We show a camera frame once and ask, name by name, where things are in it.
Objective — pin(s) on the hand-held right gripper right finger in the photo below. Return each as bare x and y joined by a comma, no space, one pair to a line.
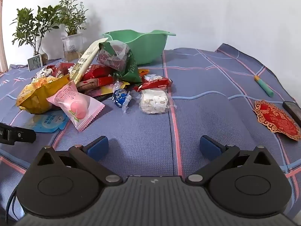
210,147

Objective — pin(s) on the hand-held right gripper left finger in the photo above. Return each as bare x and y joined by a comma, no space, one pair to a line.
97,147

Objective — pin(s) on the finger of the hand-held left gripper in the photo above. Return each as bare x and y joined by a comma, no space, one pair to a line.
21,136

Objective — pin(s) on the pink peach candy packet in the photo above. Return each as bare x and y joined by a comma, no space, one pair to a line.
77,108

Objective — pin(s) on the blue foil chocolate ball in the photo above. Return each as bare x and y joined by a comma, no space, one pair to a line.
120,97

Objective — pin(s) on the pink yellow snack packet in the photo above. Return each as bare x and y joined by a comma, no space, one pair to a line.
105,90

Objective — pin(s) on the dark red snack packet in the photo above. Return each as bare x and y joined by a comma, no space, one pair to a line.
103,81

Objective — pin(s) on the white round-print candy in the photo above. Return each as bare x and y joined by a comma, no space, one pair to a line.
44,71

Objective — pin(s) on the white nougat candy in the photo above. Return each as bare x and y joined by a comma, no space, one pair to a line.
152,101

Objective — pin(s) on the red tea packet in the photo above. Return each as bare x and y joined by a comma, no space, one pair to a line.
98,71

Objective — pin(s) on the cream milk tea sachet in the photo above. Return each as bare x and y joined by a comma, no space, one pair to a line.
82,66

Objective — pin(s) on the red snack bar packet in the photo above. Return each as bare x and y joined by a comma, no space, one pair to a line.
157,82

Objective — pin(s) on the green bag of red dates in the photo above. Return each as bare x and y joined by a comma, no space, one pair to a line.
127,68

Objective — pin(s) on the orange candy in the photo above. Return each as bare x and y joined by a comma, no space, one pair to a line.
143,71

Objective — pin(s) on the white printed candy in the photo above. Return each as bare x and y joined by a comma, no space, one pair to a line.
152,77

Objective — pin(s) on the green plastic bowl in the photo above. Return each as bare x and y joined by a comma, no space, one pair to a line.
150,49

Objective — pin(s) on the light blue mask packet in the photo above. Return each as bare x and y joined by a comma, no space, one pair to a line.
47,122

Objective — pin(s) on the blue plaid tablecloth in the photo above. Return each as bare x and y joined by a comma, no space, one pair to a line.
199,113

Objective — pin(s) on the red flat candy wrapper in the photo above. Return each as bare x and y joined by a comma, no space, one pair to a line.
275,120

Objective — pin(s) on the white digital clock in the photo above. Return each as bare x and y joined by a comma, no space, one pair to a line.
34,62

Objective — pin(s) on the teal pen with yellow cap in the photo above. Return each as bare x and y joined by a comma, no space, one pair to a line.
264,87

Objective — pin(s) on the pink patterned curtain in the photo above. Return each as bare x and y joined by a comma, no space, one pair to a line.
2,51

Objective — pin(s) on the black phone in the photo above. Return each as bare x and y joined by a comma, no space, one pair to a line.
294,109

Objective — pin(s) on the tall plant in clear jar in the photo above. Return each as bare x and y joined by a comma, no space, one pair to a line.
71,44

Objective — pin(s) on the leafy plant in round vase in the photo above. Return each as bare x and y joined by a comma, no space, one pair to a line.
30,26

